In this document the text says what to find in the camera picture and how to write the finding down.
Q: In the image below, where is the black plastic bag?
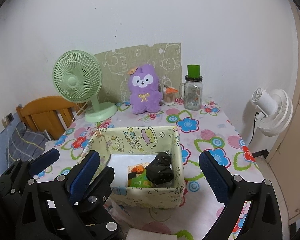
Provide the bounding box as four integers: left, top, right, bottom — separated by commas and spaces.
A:
146, 152, 174, 185

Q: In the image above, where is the floral tablecloth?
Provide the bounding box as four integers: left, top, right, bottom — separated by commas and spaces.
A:
34, 100, 266, 240

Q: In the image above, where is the green desk fan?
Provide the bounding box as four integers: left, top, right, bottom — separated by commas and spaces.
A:
52, 50, 117, 123

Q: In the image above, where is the green cartoon backboard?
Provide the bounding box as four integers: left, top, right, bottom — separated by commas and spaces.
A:
95, 43, 183, 103

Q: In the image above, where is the white cloth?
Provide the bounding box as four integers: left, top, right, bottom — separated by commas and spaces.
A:
126, 229, 178, 240

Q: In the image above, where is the purple plush toy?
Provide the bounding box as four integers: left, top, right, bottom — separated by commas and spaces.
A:
128, 64, 163, 114

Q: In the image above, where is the glass jar green lid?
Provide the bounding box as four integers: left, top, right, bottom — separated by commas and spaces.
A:
179, 64, 203, 111

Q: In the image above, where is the patterned storage box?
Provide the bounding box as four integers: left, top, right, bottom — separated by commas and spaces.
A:
80, 126, 185, 209

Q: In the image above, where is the cotton swab cup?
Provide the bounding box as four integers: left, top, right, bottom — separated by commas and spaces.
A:
162, 85, 179, 105

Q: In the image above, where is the grey plaid pillow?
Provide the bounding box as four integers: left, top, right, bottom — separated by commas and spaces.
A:
6, 122, 49, 166

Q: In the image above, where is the white fan cable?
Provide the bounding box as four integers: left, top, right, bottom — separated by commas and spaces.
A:
69, 101, 89, 131

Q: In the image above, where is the white standing fan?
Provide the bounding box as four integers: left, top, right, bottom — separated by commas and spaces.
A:
251, 87, 293, 137

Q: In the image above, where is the colourful snack packet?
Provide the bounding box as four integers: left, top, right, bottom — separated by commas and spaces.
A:
127, 163, 154, 188

